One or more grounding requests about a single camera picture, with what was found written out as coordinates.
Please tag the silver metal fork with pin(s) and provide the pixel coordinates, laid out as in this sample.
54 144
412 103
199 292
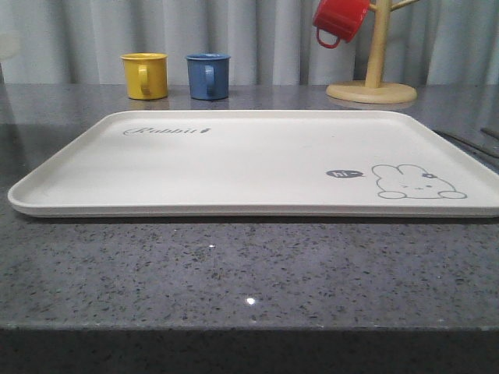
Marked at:
485 154

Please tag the cream rabbit serving tray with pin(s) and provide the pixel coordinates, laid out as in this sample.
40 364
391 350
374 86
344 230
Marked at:
291 163

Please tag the blue enamel mug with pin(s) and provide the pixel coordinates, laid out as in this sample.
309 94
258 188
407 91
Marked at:
208 76

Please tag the yellow enamel mug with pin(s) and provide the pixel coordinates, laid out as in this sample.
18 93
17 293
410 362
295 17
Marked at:
146 75

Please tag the wooden mug tree stand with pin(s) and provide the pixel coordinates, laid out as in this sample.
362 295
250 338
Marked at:
373 90

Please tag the red enamel mug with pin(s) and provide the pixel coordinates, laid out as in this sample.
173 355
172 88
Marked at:
340 18

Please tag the grey pleated curtain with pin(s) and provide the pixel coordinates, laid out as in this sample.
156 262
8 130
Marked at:
269 42

